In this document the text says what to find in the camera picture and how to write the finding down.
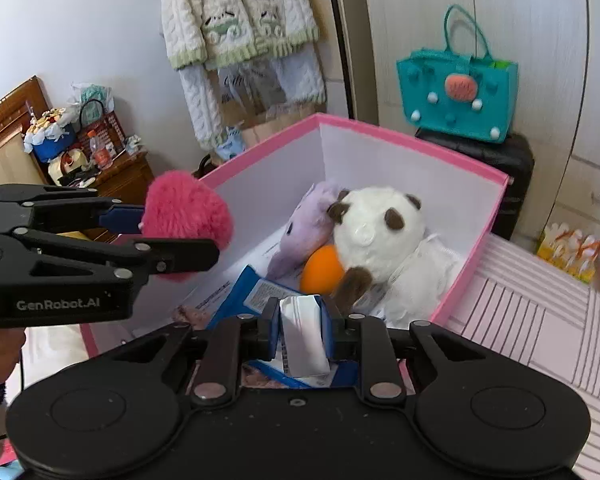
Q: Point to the wooden nightstand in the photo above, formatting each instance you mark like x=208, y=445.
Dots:
x=125, y=180

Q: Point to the orange ball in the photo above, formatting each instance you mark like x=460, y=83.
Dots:
x=322, y=270

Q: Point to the blue flower bouquet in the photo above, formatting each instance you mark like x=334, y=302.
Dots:
x=50, y=135

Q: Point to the pink floral cloth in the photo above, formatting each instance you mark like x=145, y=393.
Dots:
x=192, y=316

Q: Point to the teal felt handbag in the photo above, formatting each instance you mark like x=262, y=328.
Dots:
x=455, y=100

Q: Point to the wooden headboard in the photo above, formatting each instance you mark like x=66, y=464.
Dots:
x=10, y=130

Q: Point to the white knit garment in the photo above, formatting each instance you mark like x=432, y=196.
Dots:
x=205, y=100

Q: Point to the person's left hand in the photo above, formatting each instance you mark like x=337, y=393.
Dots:
x=0, y=355

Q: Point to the brown paper bag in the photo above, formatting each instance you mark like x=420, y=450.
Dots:
x=275, y=120

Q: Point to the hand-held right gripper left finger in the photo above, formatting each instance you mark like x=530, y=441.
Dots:
x=271, y=329

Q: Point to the pink fluffy ball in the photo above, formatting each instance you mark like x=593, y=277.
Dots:
x=190, y=215

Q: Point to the blue wet wipes pack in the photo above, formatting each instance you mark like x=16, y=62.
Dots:
x=260, y=295

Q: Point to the black clothes rack pole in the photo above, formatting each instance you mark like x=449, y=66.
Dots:
x=344, y=40

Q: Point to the yellow snack box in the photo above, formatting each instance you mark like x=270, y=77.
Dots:
x=572, y=252

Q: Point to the clear plastic bottle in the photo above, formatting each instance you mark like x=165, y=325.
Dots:
x=100, y=152

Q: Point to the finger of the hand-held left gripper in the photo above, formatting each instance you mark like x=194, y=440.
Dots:
x=122, y=217
x=130, y=257

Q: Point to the pink storage box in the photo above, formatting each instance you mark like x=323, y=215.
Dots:
x=415, y=170

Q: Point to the red checked basket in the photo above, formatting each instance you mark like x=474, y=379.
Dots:
x=102, y=127

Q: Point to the purple plush toy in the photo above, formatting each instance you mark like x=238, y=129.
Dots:
x=300, y=230

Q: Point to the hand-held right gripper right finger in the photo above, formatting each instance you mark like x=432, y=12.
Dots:
x=331, y=331

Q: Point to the cream knit cardigan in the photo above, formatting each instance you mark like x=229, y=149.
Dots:
x=230, y=15

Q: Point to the black suitcase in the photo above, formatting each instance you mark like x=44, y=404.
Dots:
x=510, y=180

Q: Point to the white plush cat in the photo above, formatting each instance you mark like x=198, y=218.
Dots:
x=375, y=230

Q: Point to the beige wardrobe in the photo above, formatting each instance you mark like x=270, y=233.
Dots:
x=540, y=35

